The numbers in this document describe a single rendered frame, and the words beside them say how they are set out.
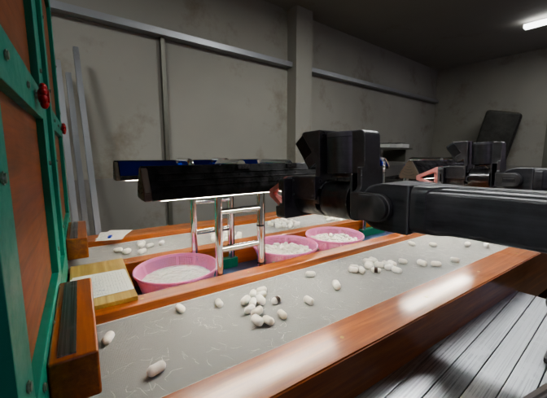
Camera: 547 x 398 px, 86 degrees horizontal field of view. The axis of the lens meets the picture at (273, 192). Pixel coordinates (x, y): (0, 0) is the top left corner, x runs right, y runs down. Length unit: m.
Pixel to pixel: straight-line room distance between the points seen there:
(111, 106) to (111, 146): 0.37
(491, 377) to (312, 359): 0.41
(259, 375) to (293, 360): 0.07
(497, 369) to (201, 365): 0.64
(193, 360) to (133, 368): 0.11
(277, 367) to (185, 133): 3.06
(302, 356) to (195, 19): 3.55
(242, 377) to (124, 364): 0.24
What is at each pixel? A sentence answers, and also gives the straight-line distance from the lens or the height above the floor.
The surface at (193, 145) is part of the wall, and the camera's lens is 3.48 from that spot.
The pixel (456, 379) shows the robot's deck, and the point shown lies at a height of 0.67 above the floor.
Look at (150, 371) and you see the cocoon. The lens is 0.65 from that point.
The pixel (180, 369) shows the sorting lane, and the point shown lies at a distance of 0.66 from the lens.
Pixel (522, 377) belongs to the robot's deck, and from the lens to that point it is 0.90.
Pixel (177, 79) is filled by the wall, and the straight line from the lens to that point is 3.51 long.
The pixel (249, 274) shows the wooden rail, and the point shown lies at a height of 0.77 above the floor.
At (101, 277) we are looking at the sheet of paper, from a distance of 1.02.
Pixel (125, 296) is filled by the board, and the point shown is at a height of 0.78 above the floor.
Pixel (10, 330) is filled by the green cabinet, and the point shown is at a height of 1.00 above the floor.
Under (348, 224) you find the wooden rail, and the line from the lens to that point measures 1.67.
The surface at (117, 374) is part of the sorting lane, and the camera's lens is 0.69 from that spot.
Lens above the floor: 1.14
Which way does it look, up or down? 8 degrees down
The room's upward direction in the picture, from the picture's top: straight up
